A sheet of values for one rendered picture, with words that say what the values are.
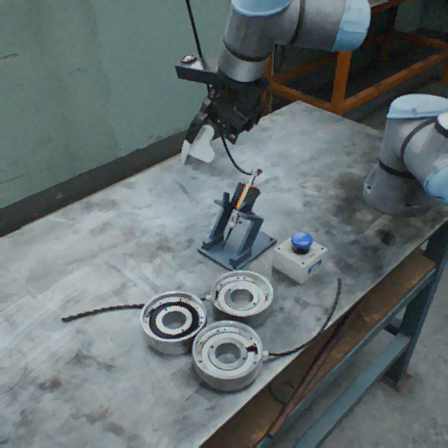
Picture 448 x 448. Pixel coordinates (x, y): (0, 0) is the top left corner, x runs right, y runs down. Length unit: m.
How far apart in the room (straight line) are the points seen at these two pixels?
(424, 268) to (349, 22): 0.80
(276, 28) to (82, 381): 0.57
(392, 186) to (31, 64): 1.64
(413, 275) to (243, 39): 0.84
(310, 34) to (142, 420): 0.58
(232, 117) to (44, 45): 1.58
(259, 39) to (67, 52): 1.71
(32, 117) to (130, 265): 1.49
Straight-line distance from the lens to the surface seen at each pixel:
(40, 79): 2.33
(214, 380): 0.73
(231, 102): 0.83
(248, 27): 0.72
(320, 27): 0.74
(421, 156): 0.97
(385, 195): 1.10
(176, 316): 0.83
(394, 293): 1.30
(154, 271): 0.93
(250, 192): 0.91
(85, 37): 2.40
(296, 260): 0.89
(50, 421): 0.77
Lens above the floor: 1.44
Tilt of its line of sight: 38 degrees down
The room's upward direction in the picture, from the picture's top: straight up
